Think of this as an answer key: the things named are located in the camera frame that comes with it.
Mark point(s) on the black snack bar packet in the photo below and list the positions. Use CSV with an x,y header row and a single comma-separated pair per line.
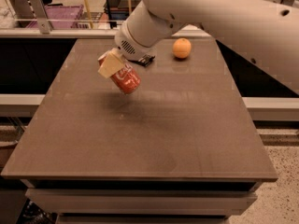
x,y
145,61

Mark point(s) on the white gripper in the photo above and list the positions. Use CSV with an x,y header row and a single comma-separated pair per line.
x,y
129,46

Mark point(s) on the yellow broom stick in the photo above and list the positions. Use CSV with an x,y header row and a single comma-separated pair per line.
x,y
88,13

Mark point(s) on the orange fruit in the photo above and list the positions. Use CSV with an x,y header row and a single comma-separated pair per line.
x,y
182,48

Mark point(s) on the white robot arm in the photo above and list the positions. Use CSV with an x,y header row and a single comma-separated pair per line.
x,y
265,34

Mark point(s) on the purple plastic crate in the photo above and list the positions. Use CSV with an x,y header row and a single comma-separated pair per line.
x,y
64,17

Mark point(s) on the red coke can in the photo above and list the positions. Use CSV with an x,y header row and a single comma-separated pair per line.
x,y
127,79

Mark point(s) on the left metal railing post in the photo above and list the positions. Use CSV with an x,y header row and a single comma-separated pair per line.
x,y
43,24

